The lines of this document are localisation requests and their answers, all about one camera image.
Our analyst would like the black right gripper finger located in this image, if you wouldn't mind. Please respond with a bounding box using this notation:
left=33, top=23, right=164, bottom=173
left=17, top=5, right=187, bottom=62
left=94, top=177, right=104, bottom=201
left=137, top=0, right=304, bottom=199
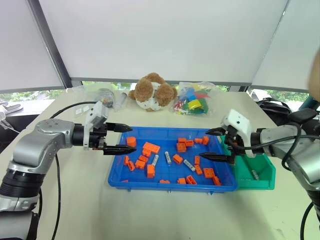
left=204, top=126, right=227, bottom=137
left=199, top=152, right=232, bottom=164

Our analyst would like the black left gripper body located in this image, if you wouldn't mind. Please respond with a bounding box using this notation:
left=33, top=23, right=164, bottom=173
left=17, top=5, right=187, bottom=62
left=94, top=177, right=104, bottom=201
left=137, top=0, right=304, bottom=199
left=88, top=122, right=109, bottom=151

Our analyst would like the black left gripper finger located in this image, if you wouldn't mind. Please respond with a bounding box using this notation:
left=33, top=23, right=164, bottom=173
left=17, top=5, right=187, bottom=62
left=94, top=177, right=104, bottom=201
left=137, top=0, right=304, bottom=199
left=106, top=122, right=134, bottom=134
left=102, top=144, right=138, bottom=157

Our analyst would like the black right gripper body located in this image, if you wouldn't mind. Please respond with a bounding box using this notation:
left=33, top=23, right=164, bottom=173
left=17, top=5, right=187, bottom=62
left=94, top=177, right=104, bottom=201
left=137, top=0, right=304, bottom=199
left=223, top=125, right=241, bottom=166

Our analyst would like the bag of coloured blocks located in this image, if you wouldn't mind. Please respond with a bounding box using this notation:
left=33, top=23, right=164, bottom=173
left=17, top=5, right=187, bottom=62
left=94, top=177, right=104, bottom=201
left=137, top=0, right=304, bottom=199
left=170, top=81, right=214, bottom=117

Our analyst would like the green plastic bin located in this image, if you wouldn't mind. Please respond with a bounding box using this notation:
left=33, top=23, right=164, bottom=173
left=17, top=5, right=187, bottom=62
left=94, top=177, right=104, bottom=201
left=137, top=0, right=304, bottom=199
left=219, top=134, right=277, bottom=191

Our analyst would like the clear plastic tube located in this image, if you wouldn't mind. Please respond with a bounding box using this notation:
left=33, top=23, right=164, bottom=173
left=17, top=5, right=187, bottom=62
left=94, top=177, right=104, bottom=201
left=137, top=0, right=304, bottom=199
left=113, top=91, right=129, bottom=112

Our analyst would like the large orange building block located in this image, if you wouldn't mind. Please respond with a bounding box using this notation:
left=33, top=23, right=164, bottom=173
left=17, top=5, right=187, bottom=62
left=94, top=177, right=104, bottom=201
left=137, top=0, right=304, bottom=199
left=142, top=141, right=161, bottom=157

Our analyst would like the clear bag with dark parts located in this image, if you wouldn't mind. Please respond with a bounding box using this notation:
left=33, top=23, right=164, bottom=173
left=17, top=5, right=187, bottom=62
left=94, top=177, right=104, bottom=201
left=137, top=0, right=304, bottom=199
left=85, top=85, right=118, bottom=110

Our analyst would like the blue plastic tray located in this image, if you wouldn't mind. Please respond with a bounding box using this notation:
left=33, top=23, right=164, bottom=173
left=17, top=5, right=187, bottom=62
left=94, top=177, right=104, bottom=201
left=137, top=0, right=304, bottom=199
left=107, top=126, right=239, bottom=194

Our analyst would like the brown and white plush toy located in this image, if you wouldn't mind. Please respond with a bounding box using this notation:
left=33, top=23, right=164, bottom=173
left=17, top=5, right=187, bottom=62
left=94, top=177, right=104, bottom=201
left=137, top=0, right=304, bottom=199
left=127, top=72, right=179, bottom=113

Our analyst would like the black bag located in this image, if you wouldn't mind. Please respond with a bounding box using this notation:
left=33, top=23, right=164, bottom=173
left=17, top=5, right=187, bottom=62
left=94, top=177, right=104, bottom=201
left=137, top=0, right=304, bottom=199
left=258, top=98, right=294, bottom=126

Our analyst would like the teal pole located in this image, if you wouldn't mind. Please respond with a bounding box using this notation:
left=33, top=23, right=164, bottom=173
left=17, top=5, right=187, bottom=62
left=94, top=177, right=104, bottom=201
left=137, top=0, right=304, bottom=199
left=298, top=94, right=320, bottom=112

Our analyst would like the grey tool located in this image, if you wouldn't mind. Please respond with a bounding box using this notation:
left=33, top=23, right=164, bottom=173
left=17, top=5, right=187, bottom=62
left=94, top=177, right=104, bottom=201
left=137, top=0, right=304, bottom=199
left=0, top=99, right=24, bottom=118

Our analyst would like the blurry tan round object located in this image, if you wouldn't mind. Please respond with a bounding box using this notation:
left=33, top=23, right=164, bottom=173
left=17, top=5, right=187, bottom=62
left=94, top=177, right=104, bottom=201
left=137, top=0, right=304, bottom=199
left=307, top=46, right=320, bottom=104

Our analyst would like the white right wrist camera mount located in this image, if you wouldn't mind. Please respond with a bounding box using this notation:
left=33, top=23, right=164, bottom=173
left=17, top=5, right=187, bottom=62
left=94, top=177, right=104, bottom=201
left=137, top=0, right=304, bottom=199
left=219, top=108, right=259, bottom=159

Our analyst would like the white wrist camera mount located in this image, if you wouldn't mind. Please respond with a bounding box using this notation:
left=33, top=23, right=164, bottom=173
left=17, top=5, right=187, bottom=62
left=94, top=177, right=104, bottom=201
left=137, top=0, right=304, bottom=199
left=219, top=108, right=259, bottom=159
left=83, top=100, right=110, bottom=151

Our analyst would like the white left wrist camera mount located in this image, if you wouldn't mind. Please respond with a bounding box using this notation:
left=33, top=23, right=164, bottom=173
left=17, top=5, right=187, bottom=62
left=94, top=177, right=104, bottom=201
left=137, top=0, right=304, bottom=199
left=83, top=100, right=110, bottom=151

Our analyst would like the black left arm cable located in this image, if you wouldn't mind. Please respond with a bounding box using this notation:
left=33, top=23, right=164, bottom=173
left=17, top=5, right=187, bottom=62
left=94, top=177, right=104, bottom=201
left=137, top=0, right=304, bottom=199
left=48, top=100, right=100, bottom=240

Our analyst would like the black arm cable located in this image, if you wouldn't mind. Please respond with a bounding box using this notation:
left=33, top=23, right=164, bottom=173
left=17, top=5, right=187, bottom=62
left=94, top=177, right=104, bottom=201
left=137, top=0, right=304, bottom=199
left=48, top=100, right=100, bottom=240
left=224, top=121, right=320, bottom=240

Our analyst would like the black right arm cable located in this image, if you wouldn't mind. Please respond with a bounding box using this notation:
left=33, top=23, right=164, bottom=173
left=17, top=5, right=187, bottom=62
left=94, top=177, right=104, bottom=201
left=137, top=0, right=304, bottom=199
left=224, top=121, right=320, bottom=240

